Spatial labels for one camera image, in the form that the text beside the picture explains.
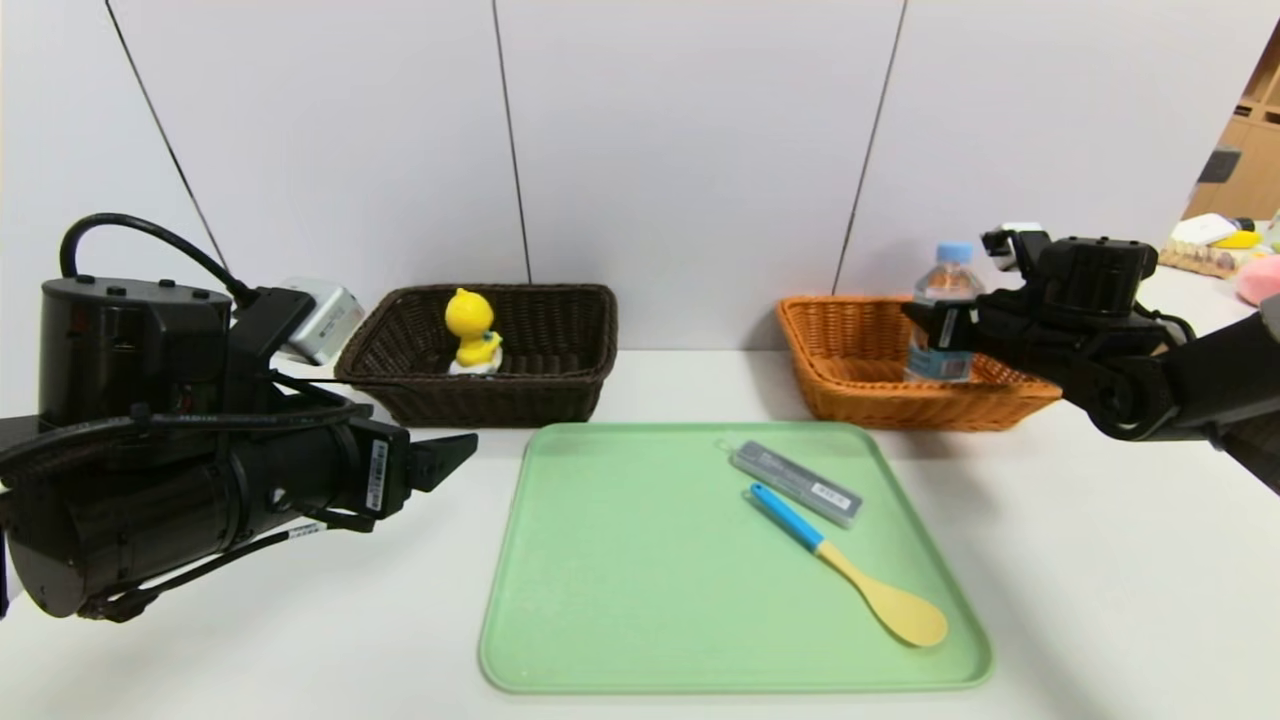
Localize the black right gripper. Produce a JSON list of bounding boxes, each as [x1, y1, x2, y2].
[[900, 294, 1047, 371]]

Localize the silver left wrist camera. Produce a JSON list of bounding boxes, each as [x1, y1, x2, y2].
[[278, 278, 367, 366]]

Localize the pink plush toy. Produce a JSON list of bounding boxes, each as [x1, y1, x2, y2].
[[1235, 255, 1280, 306]]

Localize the yellow duck toy car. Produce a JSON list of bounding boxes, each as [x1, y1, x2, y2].
[[444, 288, 505, 378]]

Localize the grey pencil lead case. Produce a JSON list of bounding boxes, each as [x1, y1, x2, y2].
[[714, 440, 863, 529]]

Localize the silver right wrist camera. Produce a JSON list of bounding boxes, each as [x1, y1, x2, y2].
[[980, 222, 1049, 273]]

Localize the black left camera cable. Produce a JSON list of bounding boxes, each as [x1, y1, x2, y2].
[[60, 213, 259, 306]]

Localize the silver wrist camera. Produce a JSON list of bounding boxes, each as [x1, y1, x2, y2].
[[980, 222, 1049, 273], [278, 278, 367, 366]]

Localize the light green plastic tray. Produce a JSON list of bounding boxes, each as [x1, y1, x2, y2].
[[479, 421, 994, 694]]

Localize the white flat item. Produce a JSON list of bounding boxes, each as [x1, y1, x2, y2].
[[1168, 213, 1239, 247]]

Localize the wooden spoon with blue handle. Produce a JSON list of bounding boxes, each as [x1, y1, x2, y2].
[[748, 483, 949, 648]]

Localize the orange wicker basket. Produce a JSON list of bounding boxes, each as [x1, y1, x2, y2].
[[777, 295, 1063, 432]]

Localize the dark brown wicker basket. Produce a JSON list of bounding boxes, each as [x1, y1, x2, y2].
[[335, 285, 618, 429]]

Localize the wooden shelf cabinet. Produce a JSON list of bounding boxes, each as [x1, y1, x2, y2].
[[1180, 10, 1280, 223]]

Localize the clear bottle with blue cap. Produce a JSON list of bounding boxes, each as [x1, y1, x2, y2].
[[905, 242, 987, 383]]

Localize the white side table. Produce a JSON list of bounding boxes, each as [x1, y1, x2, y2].
[[1140, 222, 1280, 313]]

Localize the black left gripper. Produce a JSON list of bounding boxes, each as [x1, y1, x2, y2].
[[227, 415, 479, 546]]

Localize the brown egg tray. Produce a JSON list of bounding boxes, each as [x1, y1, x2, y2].
[[1158, 240, 1239, 280]]

